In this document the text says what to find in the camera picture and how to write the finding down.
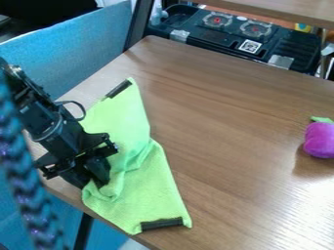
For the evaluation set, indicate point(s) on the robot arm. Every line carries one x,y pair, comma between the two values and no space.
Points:
34,107

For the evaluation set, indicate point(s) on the purple plush toy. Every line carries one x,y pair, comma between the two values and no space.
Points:
320,140

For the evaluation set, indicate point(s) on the green cloth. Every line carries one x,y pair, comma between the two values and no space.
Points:
139,169

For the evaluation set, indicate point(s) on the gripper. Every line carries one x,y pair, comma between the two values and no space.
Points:
69,143

